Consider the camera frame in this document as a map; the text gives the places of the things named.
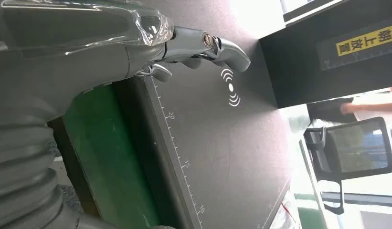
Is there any black inbound scanner machine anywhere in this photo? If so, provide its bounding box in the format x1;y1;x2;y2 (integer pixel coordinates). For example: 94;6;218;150
112;0;392;229

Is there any green conveyor belt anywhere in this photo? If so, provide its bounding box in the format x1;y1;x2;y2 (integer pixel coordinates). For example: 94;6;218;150
290;139;331;229

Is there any yellow label sticker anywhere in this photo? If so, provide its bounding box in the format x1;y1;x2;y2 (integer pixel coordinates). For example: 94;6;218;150
336;23;392;58

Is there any black office chair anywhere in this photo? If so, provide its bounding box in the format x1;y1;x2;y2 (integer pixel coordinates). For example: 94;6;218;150
303;116;392;216

